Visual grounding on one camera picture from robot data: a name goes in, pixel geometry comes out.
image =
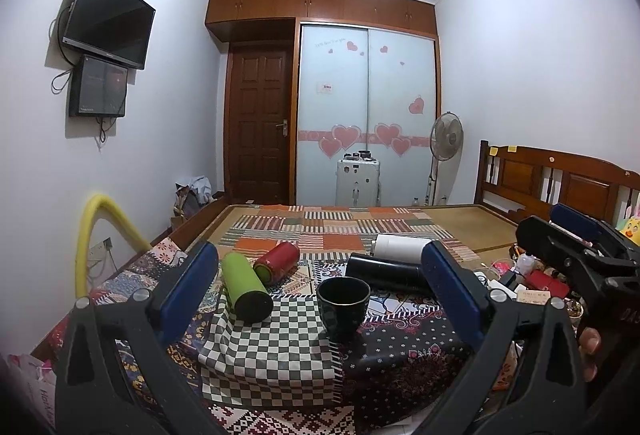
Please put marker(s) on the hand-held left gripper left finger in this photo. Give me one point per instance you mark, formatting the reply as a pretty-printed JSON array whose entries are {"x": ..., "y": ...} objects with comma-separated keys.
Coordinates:
[{"x": 187, "y": 287}]

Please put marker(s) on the pink plastic bag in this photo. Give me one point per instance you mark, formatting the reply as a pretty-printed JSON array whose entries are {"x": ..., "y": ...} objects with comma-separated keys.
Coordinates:
[{"x": 30, "y": 390}]

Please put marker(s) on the patterned quilt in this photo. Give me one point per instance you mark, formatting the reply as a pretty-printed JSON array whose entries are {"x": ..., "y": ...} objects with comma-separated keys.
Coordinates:
[{"x": 140, "y": 272}]

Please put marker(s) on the yellow plush toy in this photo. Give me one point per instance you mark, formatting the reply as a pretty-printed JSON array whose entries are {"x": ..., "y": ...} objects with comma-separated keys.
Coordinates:
[{"x": 630, "y": 227}]

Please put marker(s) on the brown wooden door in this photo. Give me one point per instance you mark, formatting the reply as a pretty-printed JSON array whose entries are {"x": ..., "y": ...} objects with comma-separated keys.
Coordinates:
[{"x": 257, "y": 125}]

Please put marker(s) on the white suitcase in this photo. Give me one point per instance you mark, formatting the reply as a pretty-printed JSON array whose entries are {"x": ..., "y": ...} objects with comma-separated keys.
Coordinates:
[{"x": 356, "y": 180}]

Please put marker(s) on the patchwork blanket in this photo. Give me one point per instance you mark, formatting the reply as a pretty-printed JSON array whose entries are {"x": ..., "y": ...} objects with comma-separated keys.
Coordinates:
[{"x": 330, "y": 230}]

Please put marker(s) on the dark glazed cup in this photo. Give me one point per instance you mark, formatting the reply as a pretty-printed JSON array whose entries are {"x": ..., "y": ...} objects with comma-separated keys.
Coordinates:
[{"x": 343, "y": 312}]

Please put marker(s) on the person's right hand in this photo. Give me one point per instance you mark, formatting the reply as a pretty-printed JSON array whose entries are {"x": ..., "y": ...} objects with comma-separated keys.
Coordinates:
[{"x": 590, "y": 342}]

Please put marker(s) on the yellow foam tube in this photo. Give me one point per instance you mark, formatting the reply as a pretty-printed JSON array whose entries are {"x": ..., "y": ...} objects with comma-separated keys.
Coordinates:
[{"x": 82, "y": 240}]

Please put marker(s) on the dark floral cloth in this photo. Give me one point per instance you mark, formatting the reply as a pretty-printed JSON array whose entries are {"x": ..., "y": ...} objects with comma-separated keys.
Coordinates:
[{"x": 395, "y": 365}]

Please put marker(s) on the wooden bed headboard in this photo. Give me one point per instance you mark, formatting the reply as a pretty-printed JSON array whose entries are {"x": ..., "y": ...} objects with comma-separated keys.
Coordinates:
[{"x": 515, "y": 175}]

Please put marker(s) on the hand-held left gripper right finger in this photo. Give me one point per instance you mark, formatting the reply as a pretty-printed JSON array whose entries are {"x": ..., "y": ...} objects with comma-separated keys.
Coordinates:
[{"x": 450, "y": 290}]

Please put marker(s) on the wardrobe with heart stickers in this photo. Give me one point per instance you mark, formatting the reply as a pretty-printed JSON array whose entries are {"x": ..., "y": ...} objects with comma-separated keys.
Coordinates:
[{"x": 330, "y": 90}]

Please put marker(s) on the black tumbler cup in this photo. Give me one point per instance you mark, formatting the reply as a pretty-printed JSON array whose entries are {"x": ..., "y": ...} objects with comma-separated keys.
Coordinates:
[{"x": 385, "y": 272}]

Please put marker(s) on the checkered cloth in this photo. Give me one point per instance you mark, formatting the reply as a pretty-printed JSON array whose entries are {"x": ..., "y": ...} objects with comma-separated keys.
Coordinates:
[{"x": 270, "y": 355}]

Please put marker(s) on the green tumbler cup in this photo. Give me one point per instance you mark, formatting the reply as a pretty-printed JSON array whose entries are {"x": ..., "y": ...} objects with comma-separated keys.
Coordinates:
[{"x": 242, "y": 287}]

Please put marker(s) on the bamboo bed mat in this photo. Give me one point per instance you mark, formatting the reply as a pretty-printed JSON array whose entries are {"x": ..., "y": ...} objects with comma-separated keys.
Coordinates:
[{"x": 475, "y": 220}]

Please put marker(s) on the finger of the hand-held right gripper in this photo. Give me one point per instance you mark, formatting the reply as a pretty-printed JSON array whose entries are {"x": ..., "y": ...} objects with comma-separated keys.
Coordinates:
[
  {"x": 580, "y": 221},
  {"x": 555, "y": 242}
]

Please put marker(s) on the red box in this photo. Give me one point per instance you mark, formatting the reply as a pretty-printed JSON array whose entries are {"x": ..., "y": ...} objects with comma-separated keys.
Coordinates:
[{"x": 547, "y": 284}]

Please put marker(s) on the standing electric fan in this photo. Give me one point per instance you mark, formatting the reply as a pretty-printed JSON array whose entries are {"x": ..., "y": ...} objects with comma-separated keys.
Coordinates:
[{"x": 447, "y": 135}]

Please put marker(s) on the pile of clothes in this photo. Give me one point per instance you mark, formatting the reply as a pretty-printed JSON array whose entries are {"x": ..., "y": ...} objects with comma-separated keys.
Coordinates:
[{"x": 192, "y": 195}]

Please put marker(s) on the small white bottle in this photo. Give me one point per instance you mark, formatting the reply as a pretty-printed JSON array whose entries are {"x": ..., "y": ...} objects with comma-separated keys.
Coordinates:
[{"x": 525, "y": 264}]

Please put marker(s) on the red tumbler cup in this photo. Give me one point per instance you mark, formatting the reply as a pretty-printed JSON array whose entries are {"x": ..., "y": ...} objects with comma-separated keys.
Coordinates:
[{"x": 277, "y": 262}]

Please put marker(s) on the small wall-mounted monitor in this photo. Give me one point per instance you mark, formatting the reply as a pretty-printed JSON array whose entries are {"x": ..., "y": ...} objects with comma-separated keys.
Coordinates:
[{"x": 97, "y": 87}]

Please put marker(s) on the white tumbler cup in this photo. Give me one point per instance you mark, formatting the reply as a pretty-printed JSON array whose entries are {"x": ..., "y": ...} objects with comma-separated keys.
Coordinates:
[{"x": 405, "y": 249}]

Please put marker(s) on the wall-mounted television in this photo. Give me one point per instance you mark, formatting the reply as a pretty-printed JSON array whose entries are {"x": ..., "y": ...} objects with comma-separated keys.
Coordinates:
[{"x": 107, "y": 17}]

